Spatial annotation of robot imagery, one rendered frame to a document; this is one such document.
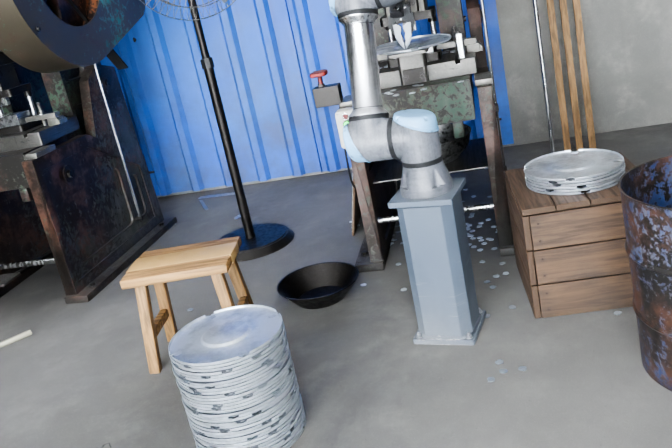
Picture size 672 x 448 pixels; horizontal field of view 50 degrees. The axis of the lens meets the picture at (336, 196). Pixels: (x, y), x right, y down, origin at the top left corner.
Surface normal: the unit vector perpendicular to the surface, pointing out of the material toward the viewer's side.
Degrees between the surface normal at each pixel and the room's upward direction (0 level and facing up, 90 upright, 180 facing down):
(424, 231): 90
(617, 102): 90
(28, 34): 125
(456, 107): 90
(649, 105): 90
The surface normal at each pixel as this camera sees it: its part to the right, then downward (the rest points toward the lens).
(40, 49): 0.00, 0.90
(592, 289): -0.10, 0.32
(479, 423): -0.19, -0.94
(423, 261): -0.36, 0.35
